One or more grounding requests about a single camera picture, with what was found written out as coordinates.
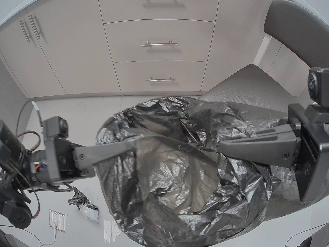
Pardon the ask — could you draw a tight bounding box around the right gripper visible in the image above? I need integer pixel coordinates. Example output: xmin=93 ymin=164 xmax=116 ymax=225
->
xmin=219 ymin=104 xmax=329 ymax=203

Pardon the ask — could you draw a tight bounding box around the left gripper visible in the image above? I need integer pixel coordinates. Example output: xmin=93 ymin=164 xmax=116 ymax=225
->
xmin=32 ymin=137 xmax=138 ymax=187

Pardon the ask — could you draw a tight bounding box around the black plastic bag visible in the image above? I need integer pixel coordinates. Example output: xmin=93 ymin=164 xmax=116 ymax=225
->
xmin=95 ymin=95 xmax=302 ymax=247

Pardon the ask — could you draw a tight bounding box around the crumpled black plastic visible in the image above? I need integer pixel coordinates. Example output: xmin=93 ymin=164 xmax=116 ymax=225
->
xmin=68 ymin=186 xmax=99 ymax=211

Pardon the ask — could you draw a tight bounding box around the crumpled white paper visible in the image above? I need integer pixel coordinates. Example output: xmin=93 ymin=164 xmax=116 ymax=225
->
xmin=79 ymin=203 xmax=100 ymax=222

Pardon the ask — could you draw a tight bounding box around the beige cabinet with drawers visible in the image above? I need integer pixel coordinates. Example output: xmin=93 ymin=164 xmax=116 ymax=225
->
xmin=0 ymin=0 xmax=329 ymax=99

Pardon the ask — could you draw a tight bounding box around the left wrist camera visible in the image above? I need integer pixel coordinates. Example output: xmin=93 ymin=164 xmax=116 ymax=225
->
xmin=41 ymin=116 xmax=70 ymax=139

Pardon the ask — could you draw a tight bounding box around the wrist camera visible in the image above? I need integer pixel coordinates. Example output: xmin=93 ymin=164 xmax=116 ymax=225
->
xmin=304 ymin=67 xmax=329 ymax=124
xmin=41 ymin=116 xmax=70 ymax=139

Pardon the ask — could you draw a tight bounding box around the grey chair white frame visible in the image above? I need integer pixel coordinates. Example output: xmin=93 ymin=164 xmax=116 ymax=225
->
xmin=199 ymin=0 xmax=329 ymax=113

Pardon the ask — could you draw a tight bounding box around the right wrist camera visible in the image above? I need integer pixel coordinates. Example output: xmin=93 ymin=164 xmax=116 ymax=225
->
xmin=304 ymin=67 xmax=329 ymax=124

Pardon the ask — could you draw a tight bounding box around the white cable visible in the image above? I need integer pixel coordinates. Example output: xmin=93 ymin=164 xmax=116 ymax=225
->
xmin=41 ymin=221 xmax=59 ymax=247

